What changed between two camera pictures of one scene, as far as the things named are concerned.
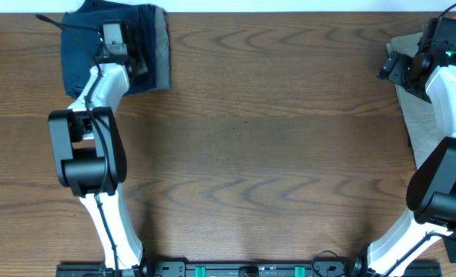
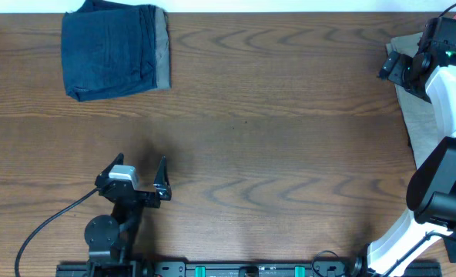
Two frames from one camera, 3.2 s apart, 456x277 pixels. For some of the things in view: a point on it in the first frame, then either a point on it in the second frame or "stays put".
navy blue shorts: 78,45 stays put
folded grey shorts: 162,53 stays put
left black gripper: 138,61 to 140,195
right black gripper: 393,66 stays put
